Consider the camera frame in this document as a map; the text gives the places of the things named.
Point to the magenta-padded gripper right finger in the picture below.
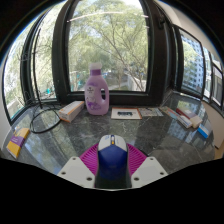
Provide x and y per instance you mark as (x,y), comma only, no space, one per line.
(137,160)

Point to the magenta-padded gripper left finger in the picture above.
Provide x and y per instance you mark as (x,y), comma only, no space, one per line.
(88,160)

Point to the blue and white computer mouse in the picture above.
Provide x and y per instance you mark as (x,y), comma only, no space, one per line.
(112,161)

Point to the white card with dark print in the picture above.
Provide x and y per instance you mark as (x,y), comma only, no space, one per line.
(126,113)

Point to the pale printed paper sheet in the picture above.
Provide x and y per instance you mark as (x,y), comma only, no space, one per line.
(150,111)

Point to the orange and white small box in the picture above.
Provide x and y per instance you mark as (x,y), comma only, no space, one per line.
(71,111)

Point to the flat patterned box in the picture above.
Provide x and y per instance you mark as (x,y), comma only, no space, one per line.
(175,116)

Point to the purple detergent bottle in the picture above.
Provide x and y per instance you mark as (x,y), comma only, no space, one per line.
(96,96)

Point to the red and white box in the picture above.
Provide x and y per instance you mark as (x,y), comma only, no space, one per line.
(190,116)

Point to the small blue box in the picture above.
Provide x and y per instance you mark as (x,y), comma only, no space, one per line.
(203,131)

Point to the yellow and purple book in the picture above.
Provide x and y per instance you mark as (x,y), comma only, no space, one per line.
(17,142)

